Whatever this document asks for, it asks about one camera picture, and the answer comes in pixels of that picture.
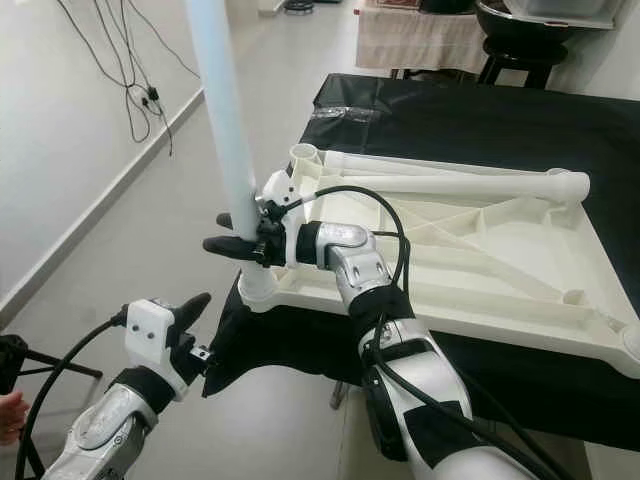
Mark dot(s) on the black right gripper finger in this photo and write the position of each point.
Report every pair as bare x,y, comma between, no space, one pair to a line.
238,249
226,221

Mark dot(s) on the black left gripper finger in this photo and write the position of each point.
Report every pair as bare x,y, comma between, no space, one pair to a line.
224,335
196,308

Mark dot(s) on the person in light blue shirt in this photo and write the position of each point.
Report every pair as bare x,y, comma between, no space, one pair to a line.
12,418

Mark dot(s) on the white plastic children table top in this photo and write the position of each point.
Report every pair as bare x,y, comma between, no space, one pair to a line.
510,270

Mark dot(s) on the black tablecloth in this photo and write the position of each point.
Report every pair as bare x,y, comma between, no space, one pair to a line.
460,110

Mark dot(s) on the black plug adapter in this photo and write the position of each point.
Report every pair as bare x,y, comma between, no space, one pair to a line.
152,95

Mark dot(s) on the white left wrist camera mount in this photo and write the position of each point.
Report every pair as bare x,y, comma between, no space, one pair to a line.
150,340

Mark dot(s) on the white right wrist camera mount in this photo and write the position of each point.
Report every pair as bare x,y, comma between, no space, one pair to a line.
278,188

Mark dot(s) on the beige lace covered bench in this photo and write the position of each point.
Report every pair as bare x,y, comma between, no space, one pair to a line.
420,40

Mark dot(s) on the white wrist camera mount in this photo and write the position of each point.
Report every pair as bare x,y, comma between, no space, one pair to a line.
150,340
278,188

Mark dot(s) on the clear plastic bag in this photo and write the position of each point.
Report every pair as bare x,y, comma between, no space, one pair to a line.
345,113

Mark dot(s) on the black round stool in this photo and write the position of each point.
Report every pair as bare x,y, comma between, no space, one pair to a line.
525,45

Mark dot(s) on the grey metal table leg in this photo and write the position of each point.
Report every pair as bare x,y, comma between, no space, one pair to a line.
342,393

